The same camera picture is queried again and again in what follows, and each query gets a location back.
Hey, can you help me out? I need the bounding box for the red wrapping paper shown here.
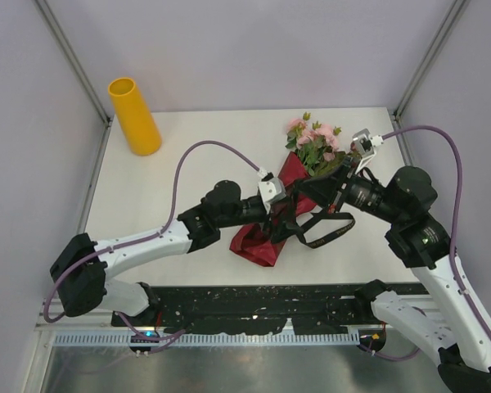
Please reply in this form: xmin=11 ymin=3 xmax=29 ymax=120
xmin=229 ymin=152 xmax=309 ymax=267

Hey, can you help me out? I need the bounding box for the yellow cylindrical vase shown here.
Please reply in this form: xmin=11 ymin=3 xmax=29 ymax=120
xmin=108 ymin=77 xmax=162 ymax=156

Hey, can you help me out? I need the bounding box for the right aluminium frame post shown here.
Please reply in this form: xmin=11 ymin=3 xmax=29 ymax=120
xmin=390 ymin=0 xmax=471 ymax=124

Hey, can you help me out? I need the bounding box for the pink artificial flower bunch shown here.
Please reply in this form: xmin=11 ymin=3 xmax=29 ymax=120
xmin=286 ymin=112 xmax=360 ymax=177

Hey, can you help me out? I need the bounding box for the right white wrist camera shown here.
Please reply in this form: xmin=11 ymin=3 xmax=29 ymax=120
xmin=351 ymin=129 xmax=384 ymax=174

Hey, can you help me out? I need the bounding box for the left aluminium frame post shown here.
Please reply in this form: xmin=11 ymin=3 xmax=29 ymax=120
xmin=33 ymin=0 xmax=111 ymax=126

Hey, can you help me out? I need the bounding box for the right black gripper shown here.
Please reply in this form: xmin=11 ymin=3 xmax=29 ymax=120
xmin=295 ymin=156 xmax=406 ymax=224

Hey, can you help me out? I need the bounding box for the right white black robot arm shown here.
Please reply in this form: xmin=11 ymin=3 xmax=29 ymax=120
xmin=294 ymin=158 xmax=491 ymax=392

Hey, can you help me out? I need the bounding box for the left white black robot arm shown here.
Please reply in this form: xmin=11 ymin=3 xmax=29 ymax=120
xmin=50 ymin=178 xmax=286 ymax=326

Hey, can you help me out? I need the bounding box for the white slotted cable duct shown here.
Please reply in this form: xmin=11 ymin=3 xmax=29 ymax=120
xmin=53 ymin=329 xmax=360 ymax=347

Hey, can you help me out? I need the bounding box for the aluminium frame post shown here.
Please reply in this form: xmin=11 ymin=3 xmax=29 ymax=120
xmin=33 ymin=0 xmax=111 ymax=126
xmin=390 ymin=0 xmax=471 ymax=124

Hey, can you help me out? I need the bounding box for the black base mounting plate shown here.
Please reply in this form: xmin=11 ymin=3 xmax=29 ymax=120
xmin=110 ymin=282 xmax=430 ymax=335

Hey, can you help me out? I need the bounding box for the black gold-lettered ribbon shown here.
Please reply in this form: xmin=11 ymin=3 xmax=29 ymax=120
xmin=265 ymin=192 xmax=357 ymax=249

